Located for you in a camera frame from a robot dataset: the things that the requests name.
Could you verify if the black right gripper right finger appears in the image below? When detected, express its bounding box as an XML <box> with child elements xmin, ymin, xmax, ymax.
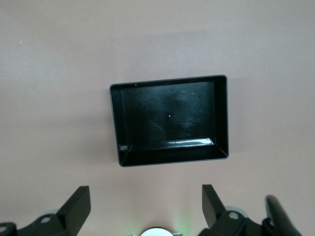
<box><xmin>200</xmin><ymin>184</ymin><xmax>247</xmax><ymax>236</ymax></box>

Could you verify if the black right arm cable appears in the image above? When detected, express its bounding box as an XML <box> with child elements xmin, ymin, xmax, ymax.
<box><xmin>264</xmin><ymin>195</ymin><xmax>296</xmax><ymax>236</ymax></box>

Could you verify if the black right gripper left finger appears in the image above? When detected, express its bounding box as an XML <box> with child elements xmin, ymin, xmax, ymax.
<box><xmin>17</xmin><ymin>186</ymin><xmax>91</xmax><ymax>236</ymax></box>

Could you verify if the black plastic box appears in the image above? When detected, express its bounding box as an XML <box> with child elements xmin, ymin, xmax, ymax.
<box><xmin>109</xmin><ymin>74</ymin><xmax>229</xmax><ymax>168</ymax></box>

